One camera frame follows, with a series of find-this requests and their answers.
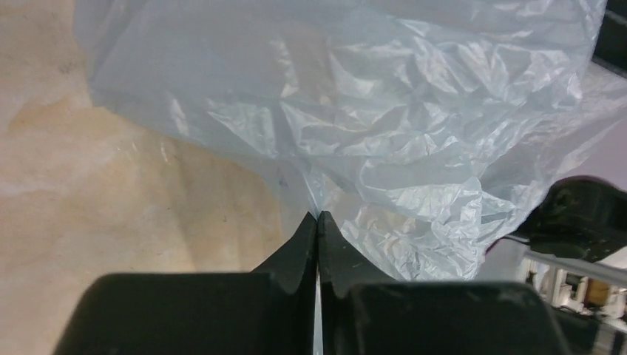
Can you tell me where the light blue trash bag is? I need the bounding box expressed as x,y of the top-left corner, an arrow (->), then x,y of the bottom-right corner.
73,1 -> 626,280

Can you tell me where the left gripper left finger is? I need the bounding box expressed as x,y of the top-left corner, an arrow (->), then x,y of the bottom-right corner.
55,214 -> 316,354

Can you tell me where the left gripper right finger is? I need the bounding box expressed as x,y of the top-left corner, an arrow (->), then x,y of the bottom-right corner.
317,212 -> 570,354

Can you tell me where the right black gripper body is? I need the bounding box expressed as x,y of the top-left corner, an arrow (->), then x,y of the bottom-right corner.
514,175 -> 626,263

